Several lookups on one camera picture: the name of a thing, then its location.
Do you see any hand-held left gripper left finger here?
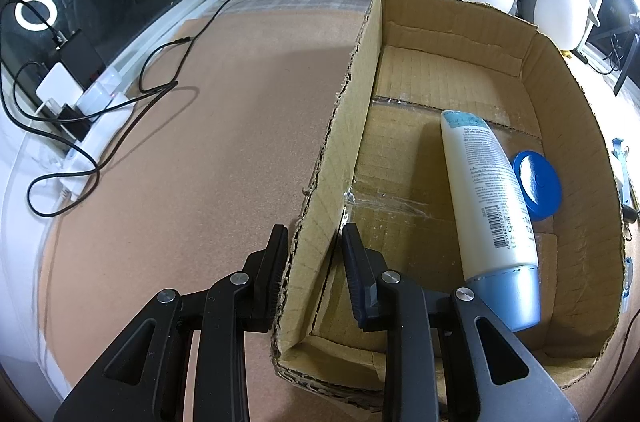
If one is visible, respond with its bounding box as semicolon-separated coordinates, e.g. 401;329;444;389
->
52;223;290;422

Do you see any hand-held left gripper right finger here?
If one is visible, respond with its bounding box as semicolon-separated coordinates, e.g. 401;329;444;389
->
340;222;581;422

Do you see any cardboard box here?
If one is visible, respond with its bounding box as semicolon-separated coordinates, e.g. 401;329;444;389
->
270;0;632;413

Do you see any white lotion bottle blue cap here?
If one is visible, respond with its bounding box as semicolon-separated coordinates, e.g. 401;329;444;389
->
440;109;542;333

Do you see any tan mat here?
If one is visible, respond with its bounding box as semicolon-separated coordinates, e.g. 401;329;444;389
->
37;5;640;422

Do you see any round blue jar lid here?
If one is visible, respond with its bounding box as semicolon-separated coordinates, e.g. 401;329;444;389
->
512;151;562;221

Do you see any white power strip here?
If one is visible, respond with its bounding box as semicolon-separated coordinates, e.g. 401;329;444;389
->
30;67;136;203

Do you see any white bed sheet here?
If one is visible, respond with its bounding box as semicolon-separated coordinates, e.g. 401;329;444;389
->
0;117;73;398

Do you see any black plug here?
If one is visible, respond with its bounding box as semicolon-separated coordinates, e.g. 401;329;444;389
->
45;102;93;140

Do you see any white power adapter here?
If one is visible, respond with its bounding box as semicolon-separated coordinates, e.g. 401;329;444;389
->
36;62;86;106

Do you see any black power adapter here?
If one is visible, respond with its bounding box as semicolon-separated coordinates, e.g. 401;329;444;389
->
52;30;108;83

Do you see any black stand leg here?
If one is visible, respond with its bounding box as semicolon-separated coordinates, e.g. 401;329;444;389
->
614;15;640;96

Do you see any long black cable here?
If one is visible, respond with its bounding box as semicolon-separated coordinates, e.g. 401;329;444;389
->
27;0;403;219

